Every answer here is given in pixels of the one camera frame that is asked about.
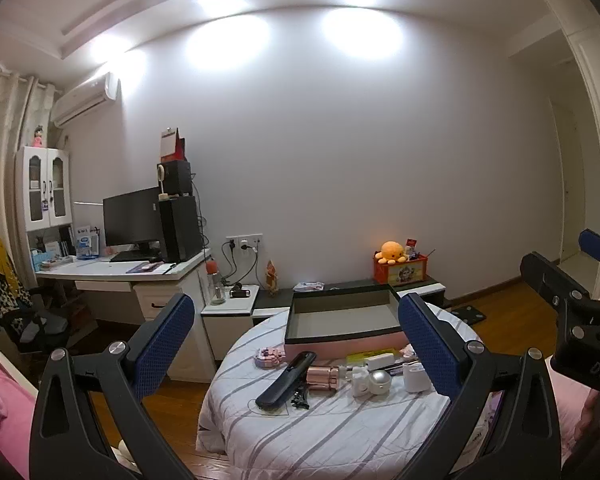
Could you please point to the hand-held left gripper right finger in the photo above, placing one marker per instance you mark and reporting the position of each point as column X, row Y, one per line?
column 430, row 345

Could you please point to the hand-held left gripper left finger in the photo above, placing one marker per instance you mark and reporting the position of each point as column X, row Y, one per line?
column 162, row 345

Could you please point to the white plastic holder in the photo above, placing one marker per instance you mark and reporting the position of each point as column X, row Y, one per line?
column 415, row 377

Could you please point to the white charger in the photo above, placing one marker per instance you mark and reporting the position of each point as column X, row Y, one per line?
column 379, row 361

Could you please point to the white and silver round device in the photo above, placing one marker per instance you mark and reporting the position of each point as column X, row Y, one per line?
column 377, row 382

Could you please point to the pink storage box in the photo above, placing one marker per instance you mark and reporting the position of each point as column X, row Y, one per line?
column 340, row 347

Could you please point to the pink patterned small packet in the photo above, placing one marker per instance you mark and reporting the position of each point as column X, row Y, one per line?
column 269, row 356

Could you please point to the rose gold tube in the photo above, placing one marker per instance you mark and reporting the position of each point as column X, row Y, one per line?
column 322, row 378

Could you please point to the black hair straightener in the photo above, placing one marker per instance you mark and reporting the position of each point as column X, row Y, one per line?
column 285, row 382

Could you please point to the black hair clip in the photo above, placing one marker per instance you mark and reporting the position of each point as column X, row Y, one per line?
column 300, row 397

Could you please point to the person's right forearm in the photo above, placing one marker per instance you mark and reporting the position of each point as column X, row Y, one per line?
column 597, row 460

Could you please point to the black bathroom scale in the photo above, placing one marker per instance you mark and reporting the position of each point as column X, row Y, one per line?
column 470, row 315

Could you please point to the low black and white cabinet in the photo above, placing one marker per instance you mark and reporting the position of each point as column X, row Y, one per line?
column 430, row 287

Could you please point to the white nightstand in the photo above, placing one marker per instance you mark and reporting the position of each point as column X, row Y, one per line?
column 225, row 330

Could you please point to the white door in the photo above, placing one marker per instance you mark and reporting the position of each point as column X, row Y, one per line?
column 565, row 185

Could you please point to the white desk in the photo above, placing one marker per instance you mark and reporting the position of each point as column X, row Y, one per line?
column 180, row 270

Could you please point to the red printed toy box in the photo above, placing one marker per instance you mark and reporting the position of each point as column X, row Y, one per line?
column 402, row 272

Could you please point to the water bottle with orange lid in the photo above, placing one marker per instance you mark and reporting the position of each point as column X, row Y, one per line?
column 215, row 285

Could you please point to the small black device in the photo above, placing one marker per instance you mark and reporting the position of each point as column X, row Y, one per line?
column 239, row 291

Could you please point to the black keyboard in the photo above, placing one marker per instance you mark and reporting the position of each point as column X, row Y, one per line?
column 130, row 256

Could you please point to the small toys in red box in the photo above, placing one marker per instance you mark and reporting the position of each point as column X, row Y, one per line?
column 412, row 247

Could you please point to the orange octopus plush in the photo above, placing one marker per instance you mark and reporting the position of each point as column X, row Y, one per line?
column 391, row 252

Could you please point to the black computer tower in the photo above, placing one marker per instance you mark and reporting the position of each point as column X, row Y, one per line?
column 180, row 230

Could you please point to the blue and white box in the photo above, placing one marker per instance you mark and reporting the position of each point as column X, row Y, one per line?
column 87, row 242

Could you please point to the black office chair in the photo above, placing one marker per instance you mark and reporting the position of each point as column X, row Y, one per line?
column 35, row 325

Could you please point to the black computer monitor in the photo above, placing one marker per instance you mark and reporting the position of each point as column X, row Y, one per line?
column 130, row 220

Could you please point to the flat printed packet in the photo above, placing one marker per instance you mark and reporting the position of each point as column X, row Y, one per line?
column 309, row 286

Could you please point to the light blue box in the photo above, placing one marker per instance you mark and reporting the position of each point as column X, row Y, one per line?
column 50, row 262

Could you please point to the white wardrobe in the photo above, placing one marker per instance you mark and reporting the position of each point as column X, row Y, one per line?
column 595, row 85

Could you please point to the leopard print garment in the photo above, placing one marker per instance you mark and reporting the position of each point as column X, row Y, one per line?
column 7, row 300

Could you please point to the small white desk fan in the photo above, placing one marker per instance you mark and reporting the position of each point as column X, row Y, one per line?
column 163, row 180

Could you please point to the black speaker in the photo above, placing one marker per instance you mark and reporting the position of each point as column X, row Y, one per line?
column 180, row 177

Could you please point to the pink bed cover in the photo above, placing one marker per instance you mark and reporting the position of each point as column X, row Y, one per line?
column 0, row 410

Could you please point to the white glass door cabinet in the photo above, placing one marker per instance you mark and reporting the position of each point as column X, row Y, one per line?
column 45, row 185

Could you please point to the desk calendar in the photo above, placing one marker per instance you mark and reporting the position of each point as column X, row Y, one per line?
column 168, row 145

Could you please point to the small pink doll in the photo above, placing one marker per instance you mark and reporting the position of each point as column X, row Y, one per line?
column 39, row 137

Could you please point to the white air conditioner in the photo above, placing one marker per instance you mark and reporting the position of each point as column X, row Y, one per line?
column 82, row 100

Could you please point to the beige curtain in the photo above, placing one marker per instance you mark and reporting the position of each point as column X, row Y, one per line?
column 0, row 135

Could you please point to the white wall outlet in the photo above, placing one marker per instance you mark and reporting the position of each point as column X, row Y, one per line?
column 244, row 242

